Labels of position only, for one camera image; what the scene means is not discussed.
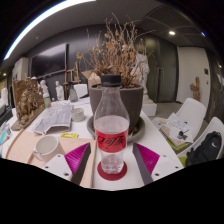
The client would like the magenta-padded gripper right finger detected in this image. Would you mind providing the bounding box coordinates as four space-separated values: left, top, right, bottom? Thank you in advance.
132 142 184 186

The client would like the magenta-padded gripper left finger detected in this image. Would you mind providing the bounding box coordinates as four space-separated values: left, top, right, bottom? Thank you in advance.
42 142 92 186

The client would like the clear red-labelled drink bottle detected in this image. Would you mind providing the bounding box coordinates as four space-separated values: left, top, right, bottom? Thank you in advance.
93 73 130 175

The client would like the white mug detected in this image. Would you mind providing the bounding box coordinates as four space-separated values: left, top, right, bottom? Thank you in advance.
32 134 60 162

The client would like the yellow packet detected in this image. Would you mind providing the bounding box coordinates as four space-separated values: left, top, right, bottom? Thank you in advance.
59 132 80 139

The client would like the stack of papers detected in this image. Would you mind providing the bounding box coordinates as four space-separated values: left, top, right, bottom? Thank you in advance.
159 112 194 148

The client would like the black backpack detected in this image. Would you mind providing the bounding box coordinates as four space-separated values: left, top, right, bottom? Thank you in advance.
184 130 223 168

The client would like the grey plant saucer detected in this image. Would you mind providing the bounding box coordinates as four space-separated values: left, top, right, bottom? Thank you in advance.
85 114 147 144

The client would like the light wooden board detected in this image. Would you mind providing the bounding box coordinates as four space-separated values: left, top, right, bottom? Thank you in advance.
4 128 98 189

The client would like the open newspaper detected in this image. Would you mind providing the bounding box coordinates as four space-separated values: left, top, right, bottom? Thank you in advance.
33 103 74 135

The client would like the small white cup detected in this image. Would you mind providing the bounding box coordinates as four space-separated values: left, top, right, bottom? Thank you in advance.
70 107 86 123

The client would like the teal book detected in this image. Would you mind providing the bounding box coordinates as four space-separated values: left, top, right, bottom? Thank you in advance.
0 121 11 144

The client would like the green-labelled white bottle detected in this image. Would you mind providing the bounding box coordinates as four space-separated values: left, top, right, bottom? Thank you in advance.
43 96 53 108

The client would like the dried plant in grey pot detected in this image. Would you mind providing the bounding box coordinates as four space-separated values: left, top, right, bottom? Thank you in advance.
75 13 156 134

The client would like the small white figurine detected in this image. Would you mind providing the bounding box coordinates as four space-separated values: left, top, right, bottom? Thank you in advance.
39 79 51 99
54 80 65 102

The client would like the carved wooden figure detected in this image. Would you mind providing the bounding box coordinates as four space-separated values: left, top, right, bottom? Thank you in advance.
189 76 203 102

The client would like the wooden easel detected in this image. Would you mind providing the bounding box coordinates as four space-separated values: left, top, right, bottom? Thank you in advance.
63 61 83 93

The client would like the tall white statue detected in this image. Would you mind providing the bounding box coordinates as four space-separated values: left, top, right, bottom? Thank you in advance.
131 39 158 118

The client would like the white cabinet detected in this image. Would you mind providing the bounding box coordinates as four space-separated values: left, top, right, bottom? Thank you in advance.
11 57 30 84

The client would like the long ceiling light strip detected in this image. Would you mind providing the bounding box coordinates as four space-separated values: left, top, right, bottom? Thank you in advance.
3 0 98 62

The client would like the black wall screen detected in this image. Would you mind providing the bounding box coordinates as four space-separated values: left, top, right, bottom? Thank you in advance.
29 43 68 78

